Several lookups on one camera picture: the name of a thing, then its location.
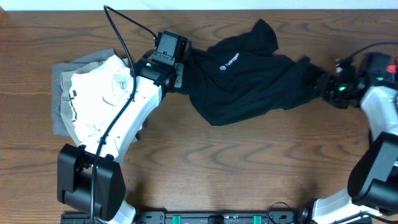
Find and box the black polo shirt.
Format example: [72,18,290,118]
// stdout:
[174,19,325,126]

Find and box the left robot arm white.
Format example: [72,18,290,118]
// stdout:
[57,55,183,223]

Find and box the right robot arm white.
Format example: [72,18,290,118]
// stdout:
[298,52,397,224]

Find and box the dark clothes pile right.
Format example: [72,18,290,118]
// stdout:
[382,59,397,141]

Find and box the white folded shirt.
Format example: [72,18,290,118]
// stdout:
[69,55,134,143]

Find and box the beige folded shirt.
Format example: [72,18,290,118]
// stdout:
[60,61,104,145]

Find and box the grey folded shirt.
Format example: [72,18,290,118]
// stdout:
[51,48,116,136]

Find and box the black looped base cable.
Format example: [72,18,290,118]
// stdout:
[267,201,295,224]

